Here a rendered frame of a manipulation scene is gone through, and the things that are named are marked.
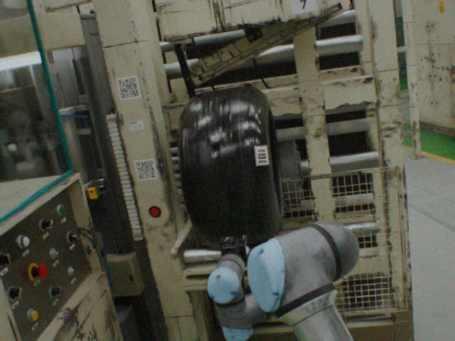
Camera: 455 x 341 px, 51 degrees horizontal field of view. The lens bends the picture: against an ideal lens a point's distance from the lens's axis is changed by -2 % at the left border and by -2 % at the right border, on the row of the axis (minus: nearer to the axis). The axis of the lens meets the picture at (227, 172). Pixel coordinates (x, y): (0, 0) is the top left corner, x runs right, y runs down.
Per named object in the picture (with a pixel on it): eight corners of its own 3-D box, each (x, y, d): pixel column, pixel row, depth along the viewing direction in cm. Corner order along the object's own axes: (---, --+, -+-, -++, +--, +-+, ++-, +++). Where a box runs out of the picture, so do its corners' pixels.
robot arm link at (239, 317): (271, 330, 123) (261, 290, 121) (232, 349, 118) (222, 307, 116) (256, 321, 130) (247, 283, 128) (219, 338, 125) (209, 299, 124)
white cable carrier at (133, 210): (134, 240, 182) (105, 115, 170) (138, 235, 187) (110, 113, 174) (145, 239, 182) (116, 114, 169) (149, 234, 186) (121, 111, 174)
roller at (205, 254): (184, 253, 177) (184, 265, 175) (180, 248, 174) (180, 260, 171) (281, 244, 171) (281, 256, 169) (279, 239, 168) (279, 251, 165)
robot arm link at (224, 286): (210, 310, 117) (201, 277, 116) (217, 291, 128) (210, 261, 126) (242, 305, 115) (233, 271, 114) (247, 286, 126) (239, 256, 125)
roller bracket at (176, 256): (175, 277, 171) (169, 252, 168) (196, 231, 208) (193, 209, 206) (183, 276, 170) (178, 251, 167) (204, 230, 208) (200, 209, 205)
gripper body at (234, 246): (247, 234, 141) (242, 247, 129) (251, 261, 142) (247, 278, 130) (221, 236, 142) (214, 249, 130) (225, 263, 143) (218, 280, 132)
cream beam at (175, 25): (163, 43, 184) (155, 3, 180) (178, 40, 208) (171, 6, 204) (325, 16, 173) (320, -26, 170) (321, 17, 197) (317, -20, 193)
